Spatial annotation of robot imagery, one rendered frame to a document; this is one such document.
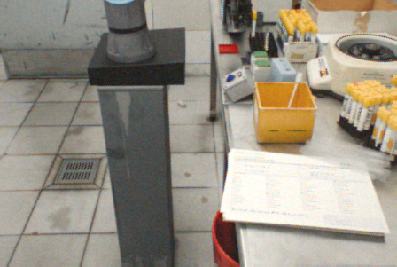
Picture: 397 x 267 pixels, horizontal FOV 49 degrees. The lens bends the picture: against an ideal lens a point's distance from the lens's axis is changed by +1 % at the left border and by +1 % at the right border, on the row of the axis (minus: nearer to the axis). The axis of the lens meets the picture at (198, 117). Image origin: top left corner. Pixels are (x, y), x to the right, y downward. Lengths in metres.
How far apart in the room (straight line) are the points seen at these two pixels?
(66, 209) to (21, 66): 1.53
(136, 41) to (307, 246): 0.77
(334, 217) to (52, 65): 2.79
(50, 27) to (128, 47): 2.02
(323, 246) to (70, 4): 2.65
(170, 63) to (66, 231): 1.11
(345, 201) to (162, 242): 0.96
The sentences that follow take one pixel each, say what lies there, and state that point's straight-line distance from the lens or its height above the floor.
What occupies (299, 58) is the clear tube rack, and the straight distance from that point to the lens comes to 1.49.
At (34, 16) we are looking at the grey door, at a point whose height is 0.48.
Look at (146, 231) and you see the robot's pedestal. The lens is 1.69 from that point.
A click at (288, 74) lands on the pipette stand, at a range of 1.19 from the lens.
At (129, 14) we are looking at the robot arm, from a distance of 1.29.
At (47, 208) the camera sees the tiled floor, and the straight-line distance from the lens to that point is 2.28.
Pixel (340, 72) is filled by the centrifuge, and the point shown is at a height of 0.96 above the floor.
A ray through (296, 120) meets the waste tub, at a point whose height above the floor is 0.94.
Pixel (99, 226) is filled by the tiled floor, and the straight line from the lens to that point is 2.12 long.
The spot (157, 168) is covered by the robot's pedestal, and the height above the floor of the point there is 0.56.
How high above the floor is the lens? 1.49
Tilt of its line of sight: 32 degrees down
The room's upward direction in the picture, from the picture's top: straight up
